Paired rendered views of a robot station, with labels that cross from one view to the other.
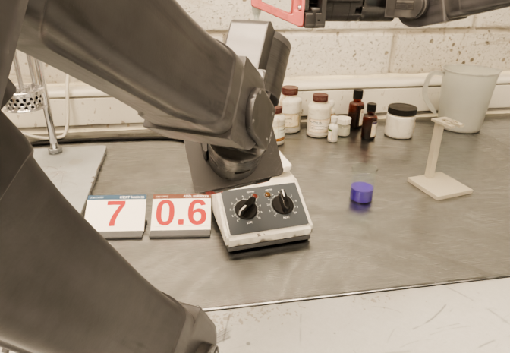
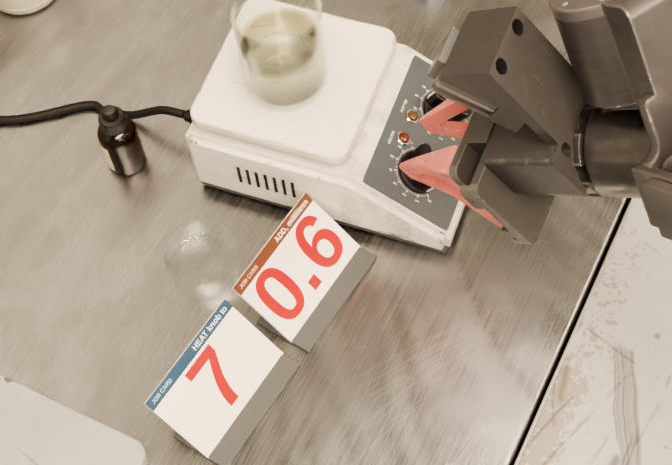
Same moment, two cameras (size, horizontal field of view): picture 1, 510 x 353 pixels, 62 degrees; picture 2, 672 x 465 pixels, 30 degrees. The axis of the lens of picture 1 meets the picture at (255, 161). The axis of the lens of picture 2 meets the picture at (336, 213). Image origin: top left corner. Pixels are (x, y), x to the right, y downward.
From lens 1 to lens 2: 0.65 m
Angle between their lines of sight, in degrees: 48
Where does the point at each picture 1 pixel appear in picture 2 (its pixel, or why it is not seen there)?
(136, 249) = (331, 386)
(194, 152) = (499, 197)
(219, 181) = (544, 199)
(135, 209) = (236, 338)
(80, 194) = (52, 419)
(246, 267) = (498, 250)
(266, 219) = not seen: hidden behind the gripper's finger
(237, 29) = (648, 24)
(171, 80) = not seen: outside the picture
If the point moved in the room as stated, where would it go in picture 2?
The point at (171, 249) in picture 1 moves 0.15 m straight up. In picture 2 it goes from (370, 333) to (361, 227)
